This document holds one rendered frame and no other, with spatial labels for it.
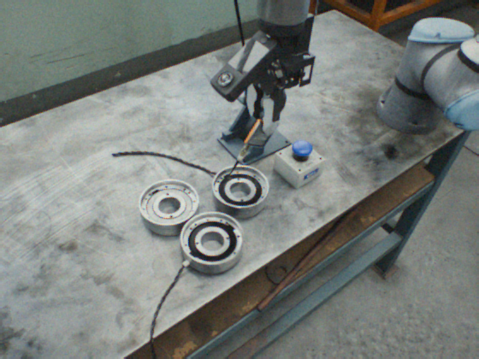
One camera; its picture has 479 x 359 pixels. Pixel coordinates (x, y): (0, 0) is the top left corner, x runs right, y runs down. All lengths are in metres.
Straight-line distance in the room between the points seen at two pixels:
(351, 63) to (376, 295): 0.88
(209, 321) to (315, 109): 0.54
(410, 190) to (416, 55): 0.45
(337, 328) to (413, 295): 0.34
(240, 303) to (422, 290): 0.96
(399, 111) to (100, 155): 0.66
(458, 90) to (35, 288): 0.80
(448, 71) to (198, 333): 0.71
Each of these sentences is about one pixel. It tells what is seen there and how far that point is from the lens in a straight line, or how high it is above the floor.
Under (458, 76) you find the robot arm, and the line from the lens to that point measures 0.87.
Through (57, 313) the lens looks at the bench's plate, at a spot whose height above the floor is 0.80.
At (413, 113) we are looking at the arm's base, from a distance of 1.02.
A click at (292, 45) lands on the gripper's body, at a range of 0.69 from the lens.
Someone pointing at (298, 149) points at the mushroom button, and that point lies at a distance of 0.81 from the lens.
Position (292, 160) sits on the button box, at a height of 0.85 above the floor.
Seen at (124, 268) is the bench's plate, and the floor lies 0.80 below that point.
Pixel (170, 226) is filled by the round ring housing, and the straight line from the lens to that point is 0.73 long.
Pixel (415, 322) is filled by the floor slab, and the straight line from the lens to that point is 1.70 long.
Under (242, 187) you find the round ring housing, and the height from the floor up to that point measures 0.81.
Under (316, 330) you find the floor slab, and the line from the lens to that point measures 1.58.
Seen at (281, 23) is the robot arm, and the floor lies 1.14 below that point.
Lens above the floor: 1.42
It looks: 47 degrees down
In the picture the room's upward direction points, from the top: 4 degrees clockwise
